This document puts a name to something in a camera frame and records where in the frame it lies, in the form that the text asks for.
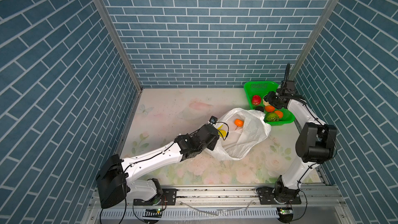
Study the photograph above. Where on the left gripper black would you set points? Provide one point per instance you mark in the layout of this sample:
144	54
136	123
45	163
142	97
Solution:
214	141

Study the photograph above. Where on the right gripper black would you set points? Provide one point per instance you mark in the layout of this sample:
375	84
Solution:
268	97

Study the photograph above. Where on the dark avocado toy fruit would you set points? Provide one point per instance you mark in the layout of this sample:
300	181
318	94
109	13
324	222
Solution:
259	108

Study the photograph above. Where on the red toy fruit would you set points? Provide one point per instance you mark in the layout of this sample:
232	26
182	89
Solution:
256	100

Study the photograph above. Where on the green plastic basket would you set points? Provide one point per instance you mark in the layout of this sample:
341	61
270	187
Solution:
262	96

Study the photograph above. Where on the orange toy fruit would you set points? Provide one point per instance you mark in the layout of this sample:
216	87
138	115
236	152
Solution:
279	114
269	109
239	123

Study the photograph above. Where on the white plastic bag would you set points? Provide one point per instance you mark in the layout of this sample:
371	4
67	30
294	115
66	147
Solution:
240	141

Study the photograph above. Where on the yellow toy fruit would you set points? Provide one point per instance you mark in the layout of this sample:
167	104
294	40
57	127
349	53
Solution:
222	132

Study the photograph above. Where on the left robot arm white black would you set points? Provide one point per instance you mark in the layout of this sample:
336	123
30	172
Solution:
118	178

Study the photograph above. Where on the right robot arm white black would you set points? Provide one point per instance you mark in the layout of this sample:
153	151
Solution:
314	146

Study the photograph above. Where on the orange toy fruit in basket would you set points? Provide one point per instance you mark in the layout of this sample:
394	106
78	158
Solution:
279	114

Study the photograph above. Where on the green toy fruit in basket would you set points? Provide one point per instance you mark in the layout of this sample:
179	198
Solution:
271	117

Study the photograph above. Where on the left controller board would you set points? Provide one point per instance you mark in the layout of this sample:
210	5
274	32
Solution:
152	216

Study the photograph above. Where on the controller board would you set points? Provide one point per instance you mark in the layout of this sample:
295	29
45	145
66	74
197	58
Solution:
285	214
152	216

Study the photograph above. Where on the right controller board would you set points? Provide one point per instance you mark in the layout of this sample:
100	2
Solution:
285	214

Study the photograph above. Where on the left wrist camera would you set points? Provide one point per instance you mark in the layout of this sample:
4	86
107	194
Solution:
213	120

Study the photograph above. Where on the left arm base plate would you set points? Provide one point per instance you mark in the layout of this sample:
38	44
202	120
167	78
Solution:
168	197

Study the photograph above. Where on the white vented cable duct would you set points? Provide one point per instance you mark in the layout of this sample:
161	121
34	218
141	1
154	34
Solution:
175	214

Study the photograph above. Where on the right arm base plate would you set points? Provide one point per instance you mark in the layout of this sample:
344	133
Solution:
273	196

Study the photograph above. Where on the aluminium mounting rail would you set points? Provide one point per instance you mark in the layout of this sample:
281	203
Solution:
236	196

